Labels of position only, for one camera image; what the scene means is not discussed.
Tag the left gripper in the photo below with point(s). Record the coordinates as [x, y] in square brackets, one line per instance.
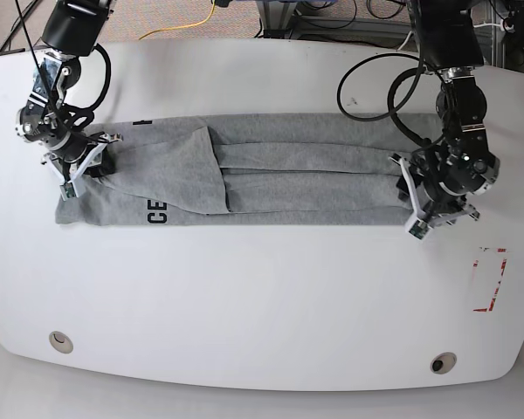
[436, 184]

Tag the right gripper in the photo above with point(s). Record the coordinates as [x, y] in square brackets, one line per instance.
[95, 160]

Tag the grey t-shirt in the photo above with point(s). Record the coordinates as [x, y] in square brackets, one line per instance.
[250, 169]

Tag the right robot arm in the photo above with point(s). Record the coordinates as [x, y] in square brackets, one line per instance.
[71, 32]

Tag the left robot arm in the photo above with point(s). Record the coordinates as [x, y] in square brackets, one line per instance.
[461, 106]

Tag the red tape rectangle marking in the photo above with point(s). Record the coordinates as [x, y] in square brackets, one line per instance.
[487, 274]

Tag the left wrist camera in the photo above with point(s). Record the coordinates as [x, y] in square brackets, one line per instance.
[416, 227]

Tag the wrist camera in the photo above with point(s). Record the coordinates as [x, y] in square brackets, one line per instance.
[72, 190]
[416, 227]

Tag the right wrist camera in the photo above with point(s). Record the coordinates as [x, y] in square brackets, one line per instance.
[72, 190]

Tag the right table cable grommet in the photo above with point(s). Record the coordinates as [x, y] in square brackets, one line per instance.
[443, 363]

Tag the table cable grommet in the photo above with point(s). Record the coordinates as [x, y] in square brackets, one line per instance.
[61, 342]
[443, 363]

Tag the left table cable grommet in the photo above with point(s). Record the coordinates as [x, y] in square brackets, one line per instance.
[61, 342]

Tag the aluminium frame rail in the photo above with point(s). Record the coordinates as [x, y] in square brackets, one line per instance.
[332, 22]

